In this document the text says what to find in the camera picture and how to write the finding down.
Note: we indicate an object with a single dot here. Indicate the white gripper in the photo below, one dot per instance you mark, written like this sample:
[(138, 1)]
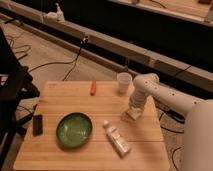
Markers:
[(136, 101)]

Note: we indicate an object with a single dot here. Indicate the black rectangular block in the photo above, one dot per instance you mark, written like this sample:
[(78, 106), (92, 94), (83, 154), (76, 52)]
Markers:
[(37, 125)]

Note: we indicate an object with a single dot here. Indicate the black stand left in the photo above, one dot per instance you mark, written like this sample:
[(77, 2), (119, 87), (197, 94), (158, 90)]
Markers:
[(15, 85)]

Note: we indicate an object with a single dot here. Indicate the translucent plastic cup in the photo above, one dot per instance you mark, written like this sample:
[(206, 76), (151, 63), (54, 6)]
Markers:
[(124, 79)]

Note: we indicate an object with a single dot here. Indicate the green ceramic bowl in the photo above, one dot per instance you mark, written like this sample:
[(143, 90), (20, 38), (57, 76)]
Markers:
[(74, 130)]

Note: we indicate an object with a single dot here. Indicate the white plastic bottle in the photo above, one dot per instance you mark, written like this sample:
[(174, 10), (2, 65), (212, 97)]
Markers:
[(117, 140)]

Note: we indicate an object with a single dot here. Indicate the white sponge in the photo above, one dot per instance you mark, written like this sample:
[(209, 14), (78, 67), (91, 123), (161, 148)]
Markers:
[(129, 114)]

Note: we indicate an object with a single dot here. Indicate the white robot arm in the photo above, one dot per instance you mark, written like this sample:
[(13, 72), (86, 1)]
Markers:
[(197, 148)]

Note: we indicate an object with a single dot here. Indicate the white object on rail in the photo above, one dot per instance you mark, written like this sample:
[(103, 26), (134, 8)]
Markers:
[(58, 15)]

